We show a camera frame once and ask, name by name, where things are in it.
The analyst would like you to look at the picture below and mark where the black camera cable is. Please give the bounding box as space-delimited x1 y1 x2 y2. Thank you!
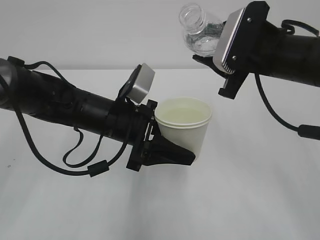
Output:
254 19 320 141
7 56 131 179

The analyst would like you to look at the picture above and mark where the black right camera cable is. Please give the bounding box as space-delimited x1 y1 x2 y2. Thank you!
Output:
254 19 320 141

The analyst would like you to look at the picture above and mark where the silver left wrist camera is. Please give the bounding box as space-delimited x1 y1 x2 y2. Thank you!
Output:
117 63 155 104

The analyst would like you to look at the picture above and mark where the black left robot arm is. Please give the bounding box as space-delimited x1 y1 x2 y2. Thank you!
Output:
0 56 196 177

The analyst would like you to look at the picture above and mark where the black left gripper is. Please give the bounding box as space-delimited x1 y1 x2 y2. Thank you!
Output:
110 99 196 172

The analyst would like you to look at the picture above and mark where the white paper cup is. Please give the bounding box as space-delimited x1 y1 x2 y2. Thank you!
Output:
154 96 213 160

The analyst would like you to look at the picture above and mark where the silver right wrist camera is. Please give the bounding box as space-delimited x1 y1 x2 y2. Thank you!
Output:
212 7 268 75

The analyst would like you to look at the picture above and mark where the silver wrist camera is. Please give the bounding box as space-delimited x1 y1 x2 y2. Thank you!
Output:
117 63 155 104
212 7 268 75

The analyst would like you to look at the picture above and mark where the black left camera cable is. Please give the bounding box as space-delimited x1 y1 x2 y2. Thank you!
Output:
7 56 131 179

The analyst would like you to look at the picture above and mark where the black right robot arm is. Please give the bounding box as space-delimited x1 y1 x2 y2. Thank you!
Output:
192 1 320 99

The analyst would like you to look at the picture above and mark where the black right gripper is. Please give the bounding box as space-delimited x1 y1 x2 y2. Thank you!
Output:
192 0 284 99

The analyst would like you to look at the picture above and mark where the clear water bottle green label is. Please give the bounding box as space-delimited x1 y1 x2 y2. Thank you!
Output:
178 2 225 58

